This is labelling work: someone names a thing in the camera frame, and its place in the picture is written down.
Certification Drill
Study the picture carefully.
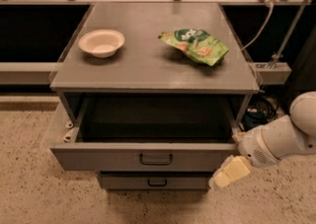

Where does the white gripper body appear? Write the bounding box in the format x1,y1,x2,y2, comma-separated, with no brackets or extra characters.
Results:
238,127,279,168

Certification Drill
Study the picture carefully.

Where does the grey top drawer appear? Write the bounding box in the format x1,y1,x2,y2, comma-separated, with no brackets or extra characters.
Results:
51,95,238,173

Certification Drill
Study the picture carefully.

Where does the grey drawer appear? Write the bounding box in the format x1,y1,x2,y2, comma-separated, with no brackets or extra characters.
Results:
98,172,211,190
51,95,238,173

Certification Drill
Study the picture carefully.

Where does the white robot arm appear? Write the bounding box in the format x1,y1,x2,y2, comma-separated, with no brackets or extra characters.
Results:
208,91,316,188

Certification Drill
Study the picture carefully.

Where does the grey drawer cabinet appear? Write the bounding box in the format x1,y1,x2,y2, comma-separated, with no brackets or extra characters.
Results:
49,2,261,192

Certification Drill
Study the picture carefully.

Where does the grey bottom drawer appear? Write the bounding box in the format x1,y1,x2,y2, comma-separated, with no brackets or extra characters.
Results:
98,172,211,190

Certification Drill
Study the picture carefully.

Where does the green snack bag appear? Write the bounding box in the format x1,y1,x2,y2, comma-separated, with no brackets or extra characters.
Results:
158,29,229,66

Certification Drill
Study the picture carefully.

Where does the white bowl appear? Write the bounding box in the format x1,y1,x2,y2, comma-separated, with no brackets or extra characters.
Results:
78,30,125,58

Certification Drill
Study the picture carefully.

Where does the metal diagonal rod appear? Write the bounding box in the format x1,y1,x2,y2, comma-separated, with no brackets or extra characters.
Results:
267,0,316,69

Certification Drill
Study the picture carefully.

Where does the black cable bundle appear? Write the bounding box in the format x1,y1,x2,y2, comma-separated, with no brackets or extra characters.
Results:
242,96,279,132

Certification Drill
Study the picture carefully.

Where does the white power cable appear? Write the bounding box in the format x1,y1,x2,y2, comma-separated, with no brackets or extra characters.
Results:
240,1,275,52

